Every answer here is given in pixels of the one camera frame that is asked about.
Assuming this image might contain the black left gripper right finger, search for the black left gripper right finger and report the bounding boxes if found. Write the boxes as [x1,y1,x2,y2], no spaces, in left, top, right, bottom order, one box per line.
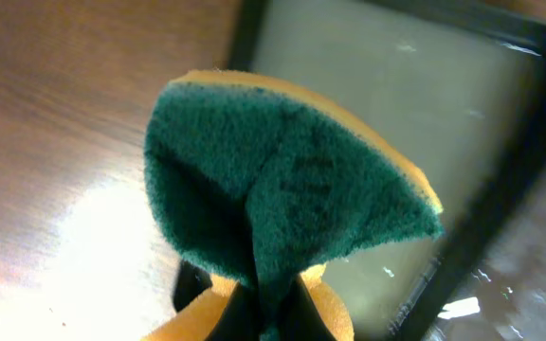
[277,275,336,341]

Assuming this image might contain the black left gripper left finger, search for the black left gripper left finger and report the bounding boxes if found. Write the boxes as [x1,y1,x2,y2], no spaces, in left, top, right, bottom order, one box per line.
[172,259,260,341]

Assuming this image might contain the green yellow sponge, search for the green yellow sponge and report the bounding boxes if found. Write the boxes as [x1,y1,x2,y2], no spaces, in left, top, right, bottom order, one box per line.
[144,71,443,340]

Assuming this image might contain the brown serving tray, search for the brown serving tray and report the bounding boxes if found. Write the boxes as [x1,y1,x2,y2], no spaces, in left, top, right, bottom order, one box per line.
[427,171,546,341]

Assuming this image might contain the black water tray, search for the black water tray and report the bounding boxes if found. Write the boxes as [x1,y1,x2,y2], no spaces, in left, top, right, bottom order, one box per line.
[229,0,546,340]

